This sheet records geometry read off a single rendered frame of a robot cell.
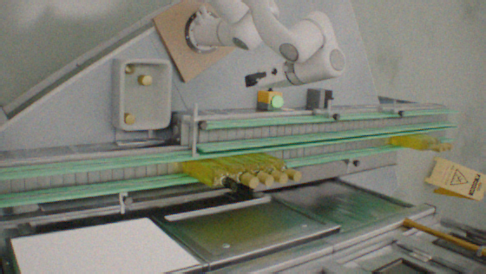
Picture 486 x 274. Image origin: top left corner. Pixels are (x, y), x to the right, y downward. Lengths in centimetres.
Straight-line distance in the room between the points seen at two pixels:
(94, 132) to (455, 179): 373
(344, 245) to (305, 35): 63
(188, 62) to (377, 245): 87
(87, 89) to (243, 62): 61
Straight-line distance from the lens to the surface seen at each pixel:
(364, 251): 127
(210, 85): 158
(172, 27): 147
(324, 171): 187
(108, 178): 133
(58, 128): 139
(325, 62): 93
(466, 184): 450
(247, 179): 124
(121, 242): 115
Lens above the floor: 209
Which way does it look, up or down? 52 degrees down
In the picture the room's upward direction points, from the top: 108 degrees clockwise
